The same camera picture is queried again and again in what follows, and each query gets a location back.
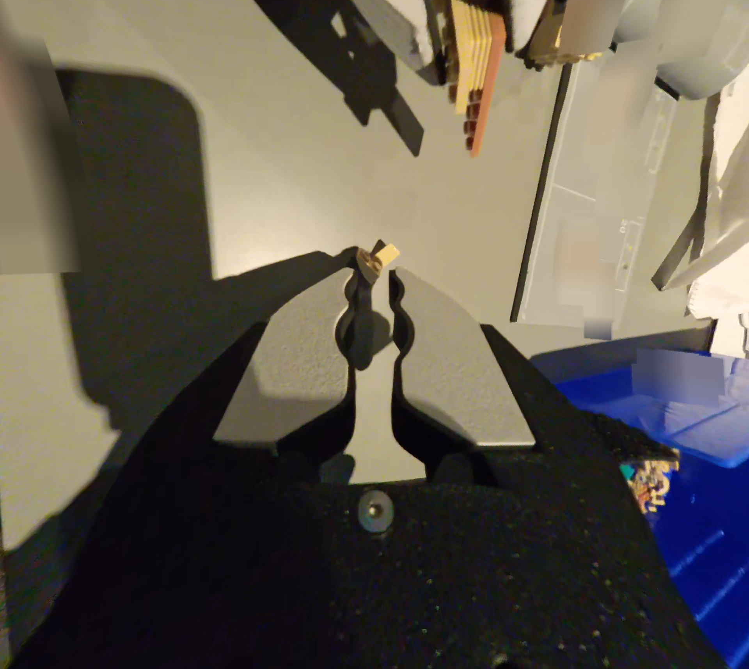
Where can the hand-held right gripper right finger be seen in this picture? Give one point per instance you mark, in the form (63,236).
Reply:
(462,382)

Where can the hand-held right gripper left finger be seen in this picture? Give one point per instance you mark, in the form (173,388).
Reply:
(287,382)

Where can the yellow toy brick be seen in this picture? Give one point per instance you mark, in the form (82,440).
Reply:
(474,49)

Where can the long orange toy brick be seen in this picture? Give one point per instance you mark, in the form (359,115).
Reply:
(489,107)

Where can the small yellow brick assembly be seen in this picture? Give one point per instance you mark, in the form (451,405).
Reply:
(378,257)

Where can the grey desk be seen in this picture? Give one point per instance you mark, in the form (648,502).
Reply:
(293,154)

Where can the tan studded toy brick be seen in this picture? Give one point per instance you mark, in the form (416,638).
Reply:
(562,51)

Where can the pile of toy bricks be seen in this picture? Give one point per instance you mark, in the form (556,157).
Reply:
(652,484)

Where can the grey instruction booklet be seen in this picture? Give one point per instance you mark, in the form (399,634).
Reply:
(609,189)

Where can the blue plastic bin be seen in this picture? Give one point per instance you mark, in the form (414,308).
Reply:
(691,575)

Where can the crumpled white paper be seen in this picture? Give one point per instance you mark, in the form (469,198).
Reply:
(720,213)

